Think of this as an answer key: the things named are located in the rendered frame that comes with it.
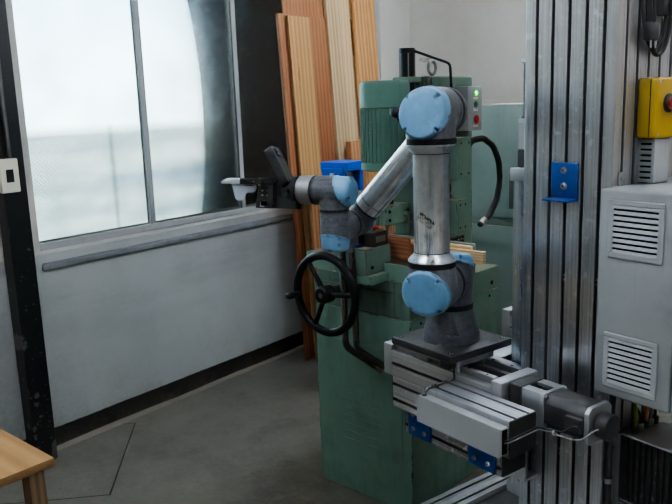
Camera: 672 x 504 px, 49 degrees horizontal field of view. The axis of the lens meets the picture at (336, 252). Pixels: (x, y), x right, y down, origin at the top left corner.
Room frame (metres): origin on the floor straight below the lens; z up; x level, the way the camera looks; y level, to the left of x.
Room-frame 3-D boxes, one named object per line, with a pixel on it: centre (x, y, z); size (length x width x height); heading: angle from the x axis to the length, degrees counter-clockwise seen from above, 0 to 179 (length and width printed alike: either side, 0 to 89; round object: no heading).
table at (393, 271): (2.54, -0.15, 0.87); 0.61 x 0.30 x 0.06; 48
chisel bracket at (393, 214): (2.66, -0.20, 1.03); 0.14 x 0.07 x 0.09; 138
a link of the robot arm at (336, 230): (1.89, -0.01, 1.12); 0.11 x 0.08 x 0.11; 152
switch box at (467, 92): (2.79, -0.51, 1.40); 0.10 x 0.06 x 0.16; 138
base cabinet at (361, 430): (2.74, -0.27, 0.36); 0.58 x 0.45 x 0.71; 138
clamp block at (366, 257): (2.48, -0.09, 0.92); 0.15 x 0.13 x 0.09; 48
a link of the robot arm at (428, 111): (1.75, -0.23, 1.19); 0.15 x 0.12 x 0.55; 152
